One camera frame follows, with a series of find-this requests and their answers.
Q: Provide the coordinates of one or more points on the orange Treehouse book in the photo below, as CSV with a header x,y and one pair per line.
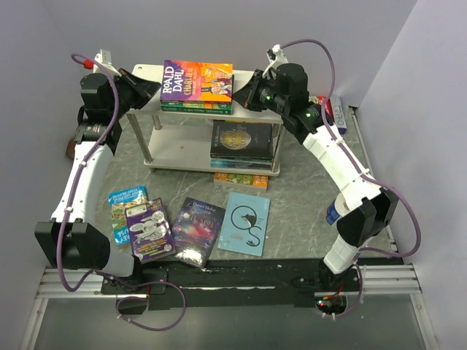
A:
x,y
242,181

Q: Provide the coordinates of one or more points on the light blue cat book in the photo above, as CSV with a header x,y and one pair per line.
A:
x,y
244,225

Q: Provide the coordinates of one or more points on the brown toilet paper roll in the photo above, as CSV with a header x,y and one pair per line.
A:
x,y
70,148

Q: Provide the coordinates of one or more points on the white two-tier shelf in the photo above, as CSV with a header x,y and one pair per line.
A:
x,y
187,148

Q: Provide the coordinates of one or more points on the black Moon and Sixpence book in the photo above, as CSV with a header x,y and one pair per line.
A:
x,y
241,140

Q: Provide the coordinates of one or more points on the green Treehouse book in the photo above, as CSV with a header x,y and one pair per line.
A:
x,y
197,107

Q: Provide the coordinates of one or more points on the white blue toothpaste box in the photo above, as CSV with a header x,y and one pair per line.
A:
x,y
338,114

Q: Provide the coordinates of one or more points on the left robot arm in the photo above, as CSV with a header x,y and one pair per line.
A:
x,y
69,238

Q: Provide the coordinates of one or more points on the red picture book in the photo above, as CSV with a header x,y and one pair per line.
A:
x,y
319,100

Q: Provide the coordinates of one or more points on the Roald Dahl Charlie book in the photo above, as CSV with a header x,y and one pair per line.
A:
x,y
197,81

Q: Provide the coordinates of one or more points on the purple comic paperback book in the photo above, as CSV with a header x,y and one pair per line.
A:
x,y
150,232

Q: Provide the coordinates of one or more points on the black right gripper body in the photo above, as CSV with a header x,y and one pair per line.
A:
x,y
265,97

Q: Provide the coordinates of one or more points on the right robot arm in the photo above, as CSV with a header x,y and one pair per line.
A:
x,y
362,209

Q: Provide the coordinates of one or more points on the dark purple Crusoe book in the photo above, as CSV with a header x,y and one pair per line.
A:
x,y
195,231

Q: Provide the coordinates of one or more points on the blue 26-Storey Treehouse book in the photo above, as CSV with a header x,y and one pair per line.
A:
x,y
120,201

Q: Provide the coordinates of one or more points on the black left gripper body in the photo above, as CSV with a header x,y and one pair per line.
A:
x,y
123,102

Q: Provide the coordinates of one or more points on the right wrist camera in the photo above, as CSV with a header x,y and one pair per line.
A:
x,y
276,58

